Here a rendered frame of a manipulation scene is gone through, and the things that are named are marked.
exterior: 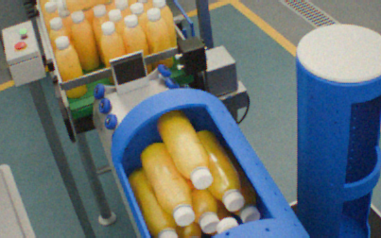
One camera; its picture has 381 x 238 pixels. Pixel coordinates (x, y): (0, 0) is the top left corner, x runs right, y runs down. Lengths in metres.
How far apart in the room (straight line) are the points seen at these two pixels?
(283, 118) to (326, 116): 1.37
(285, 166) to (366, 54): 1.21
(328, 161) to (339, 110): 0.21
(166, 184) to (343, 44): 0.76
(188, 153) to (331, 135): 0.64
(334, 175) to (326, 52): 0.38
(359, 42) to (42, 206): 1.73
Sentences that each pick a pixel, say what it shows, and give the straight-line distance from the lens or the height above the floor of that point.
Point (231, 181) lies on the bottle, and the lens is 1.20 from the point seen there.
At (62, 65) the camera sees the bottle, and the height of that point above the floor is 1.03.
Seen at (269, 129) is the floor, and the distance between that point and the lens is 2.98.
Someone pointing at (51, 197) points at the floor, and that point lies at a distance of 2.88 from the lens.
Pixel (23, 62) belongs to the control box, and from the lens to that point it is 1.80.
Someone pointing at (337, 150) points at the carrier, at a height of 0.78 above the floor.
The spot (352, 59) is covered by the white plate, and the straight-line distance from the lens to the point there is 1.67.
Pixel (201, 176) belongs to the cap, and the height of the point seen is 1.17.
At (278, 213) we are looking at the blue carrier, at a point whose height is 1.21.
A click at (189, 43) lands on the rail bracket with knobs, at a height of 1.00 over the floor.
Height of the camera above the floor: 2.01
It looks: 41 degrees down
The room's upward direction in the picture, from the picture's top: 9 degrees counter-clockwise
